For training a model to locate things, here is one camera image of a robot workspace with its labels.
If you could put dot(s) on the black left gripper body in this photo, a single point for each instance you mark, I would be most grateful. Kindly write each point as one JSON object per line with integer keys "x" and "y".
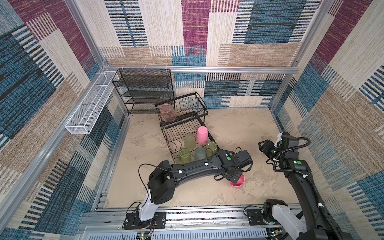
{"x": 235, "y": 177}

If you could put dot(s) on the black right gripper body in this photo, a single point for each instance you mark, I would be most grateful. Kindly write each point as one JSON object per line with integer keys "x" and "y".
{"x": 269, "y": 150}

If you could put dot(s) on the opaque pink cup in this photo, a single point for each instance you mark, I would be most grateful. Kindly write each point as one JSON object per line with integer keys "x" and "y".
{"x": 239, "y": 183}

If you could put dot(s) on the bright green translucent cup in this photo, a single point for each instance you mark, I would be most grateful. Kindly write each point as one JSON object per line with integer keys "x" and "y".
{"x": 211, "y": 149}

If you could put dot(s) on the teal translucent cup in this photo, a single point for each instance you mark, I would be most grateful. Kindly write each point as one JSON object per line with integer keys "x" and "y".
{"x": 200, "y": 154}

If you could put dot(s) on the pink cup edge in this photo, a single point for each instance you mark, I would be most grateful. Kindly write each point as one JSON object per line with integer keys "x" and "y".
{"x": 202, "y": 135}

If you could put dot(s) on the pale green translucent cup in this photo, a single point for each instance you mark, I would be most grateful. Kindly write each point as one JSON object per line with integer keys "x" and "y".
{"x": 190, "y": 142}

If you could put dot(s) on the translucent pink cup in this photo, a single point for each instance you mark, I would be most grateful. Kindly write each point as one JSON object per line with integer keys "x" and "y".
{"x": 168, "y": 114}

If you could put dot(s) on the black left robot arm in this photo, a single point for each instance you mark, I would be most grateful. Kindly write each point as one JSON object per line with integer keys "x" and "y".
{"x": 165, "y": 178}

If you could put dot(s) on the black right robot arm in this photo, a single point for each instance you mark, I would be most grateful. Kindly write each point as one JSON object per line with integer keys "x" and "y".
{"x": 319, "y": 224}

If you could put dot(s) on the black mesh shelf unit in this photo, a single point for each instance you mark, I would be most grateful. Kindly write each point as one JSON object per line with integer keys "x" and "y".
{"x": 142, "y": 89}

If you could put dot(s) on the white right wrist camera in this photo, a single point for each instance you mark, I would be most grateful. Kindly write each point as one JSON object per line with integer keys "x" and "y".
{"x": 279, "y": 137}

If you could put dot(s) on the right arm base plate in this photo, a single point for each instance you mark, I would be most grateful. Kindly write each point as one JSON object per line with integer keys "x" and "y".
{"x": 255, "y": 218}

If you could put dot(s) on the black wire dish rack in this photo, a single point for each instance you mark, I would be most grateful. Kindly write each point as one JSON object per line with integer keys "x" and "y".
{"x": 190, "y": 115}

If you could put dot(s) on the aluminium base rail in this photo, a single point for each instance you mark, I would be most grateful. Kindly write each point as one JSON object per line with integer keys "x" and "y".
{"x": 178, "y": 223}

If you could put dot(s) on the white wire wall basket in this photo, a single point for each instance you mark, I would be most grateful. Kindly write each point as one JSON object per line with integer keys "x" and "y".
{"x": 89, "y": 110}

